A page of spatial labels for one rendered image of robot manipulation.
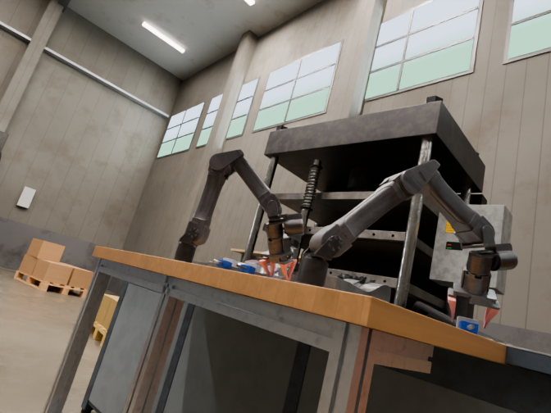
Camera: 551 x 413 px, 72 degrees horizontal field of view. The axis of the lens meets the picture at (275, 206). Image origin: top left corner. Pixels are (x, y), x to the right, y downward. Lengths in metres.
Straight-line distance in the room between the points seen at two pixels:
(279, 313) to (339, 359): 0.14
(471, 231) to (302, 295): 0.61
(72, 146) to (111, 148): 0.97
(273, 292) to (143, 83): 11.96
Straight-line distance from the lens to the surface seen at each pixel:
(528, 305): 4.08
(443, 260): 2.08
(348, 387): 0.56
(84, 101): 11.75
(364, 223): 0.91
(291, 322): 0.65
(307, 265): 0.84
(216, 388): 1.55
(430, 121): 2.24
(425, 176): 1.01
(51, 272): 7.77
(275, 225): 1.27
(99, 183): 11.48
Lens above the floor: 0.76
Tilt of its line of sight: 14 degrees up
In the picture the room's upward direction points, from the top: 15 degrees clockwise
